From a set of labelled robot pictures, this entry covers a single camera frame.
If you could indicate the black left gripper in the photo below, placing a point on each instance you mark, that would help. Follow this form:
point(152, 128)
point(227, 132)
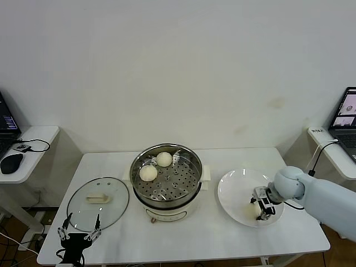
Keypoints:
point(75, 243)

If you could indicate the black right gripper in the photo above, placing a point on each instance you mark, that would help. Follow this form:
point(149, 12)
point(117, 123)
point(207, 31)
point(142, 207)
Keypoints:
point(267, 206)

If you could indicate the white steamed baozi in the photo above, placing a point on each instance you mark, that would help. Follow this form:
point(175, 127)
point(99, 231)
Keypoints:
point(148, 173)
point(250, 212)
point(164, 159)

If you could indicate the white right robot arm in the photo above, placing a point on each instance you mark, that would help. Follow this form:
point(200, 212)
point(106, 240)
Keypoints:
point(320, 200)

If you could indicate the perforated steel steamer basket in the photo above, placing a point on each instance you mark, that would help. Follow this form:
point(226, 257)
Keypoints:
point(178, 186)

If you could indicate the white round plate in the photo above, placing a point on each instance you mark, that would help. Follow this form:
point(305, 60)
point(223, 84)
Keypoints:
point(233, 194)

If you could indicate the cream electric cooker base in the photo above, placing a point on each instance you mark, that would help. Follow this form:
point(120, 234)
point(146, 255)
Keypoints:
point(167, 214)

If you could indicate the white side table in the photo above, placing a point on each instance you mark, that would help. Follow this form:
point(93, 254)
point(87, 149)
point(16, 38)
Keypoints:
point(39, 133)
point(339, 164)

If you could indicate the black computer mouse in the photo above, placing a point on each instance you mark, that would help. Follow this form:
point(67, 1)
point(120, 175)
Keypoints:
point(11, 163)

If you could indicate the small label sticker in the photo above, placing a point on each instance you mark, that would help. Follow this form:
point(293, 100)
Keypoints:
point(318, 131)

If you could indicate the small black drive box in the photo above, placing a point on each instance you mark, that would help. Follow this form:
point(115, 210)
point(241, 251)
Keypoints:
point(21, 148)

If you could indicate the grey laptop with image windows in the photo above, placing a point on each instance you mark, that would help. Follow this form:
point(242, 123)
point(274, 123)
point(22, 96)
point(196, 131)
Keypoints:
point(345, 139)

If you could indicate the black laptop with dark screen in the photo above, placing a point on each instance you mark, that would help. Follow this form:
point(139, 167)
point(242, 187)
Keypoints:
point(7, 119)

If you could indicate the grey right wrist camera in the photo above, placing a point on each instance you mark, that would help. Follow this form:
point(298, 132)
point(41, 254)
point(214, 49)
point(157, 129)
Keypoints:
point(260, 192)

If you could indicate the white wall socket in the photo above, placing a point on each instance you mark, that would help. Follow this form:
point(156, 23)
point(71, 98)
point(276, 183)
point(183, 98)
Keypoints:
point(39, 191)

